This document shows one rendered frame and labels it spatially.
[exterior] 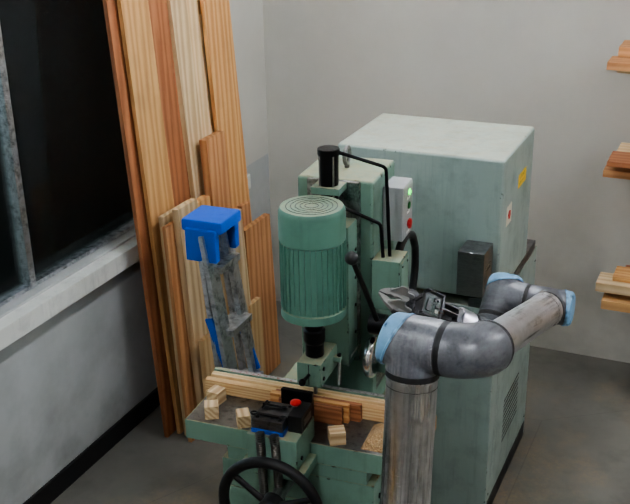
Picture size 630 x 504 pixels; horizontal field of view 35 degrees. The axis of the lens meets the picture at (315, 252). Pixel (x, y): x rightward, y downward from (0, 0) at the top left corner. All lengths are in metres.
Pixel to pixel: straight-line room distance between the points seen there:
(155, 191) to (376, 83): 1.41
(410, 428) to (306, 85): 3.16
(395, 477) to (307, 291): 0.60
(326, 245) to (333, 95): 2.57
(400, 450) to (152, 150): 2.15
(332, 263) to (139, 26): 1.67
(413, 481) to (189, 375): 2.18
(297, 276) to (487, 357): 0.68
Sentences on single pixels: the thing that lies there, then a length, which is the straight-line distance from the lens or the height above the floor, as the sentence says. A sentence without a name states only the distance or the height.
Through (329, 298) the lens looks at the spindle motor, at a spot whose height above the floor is 1.27.
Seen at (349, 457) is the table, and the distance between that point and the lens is 2.63.
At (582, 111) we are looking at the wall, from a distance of 4.66.
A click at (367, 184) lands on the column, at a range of 2.66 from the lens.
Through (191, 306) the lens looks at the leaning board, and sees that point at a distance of 4.07.
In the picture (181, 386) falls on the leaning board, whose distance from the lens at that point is 4.26.
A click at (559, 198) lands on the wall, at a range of 4.79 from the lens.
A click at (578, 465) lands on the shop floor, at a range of 4.25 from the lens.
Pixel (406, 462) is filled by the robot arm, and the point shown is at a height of 1.14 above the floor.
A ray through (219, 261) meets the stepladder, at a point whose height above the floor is 0.99.
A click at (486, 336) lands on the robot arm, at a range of 2.04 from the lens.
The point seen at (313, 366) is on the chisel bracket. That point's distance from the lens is 2.67.
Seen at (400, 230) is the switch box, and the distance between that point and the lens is 2.78.
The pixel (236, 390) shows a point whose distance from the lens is 2.86.
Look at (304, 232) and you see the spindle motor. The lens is 2.47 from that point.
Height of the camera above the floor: 2.36
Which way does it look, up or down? 22 degrees down
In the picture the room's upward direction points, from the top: 1 degrees counter-clockwise
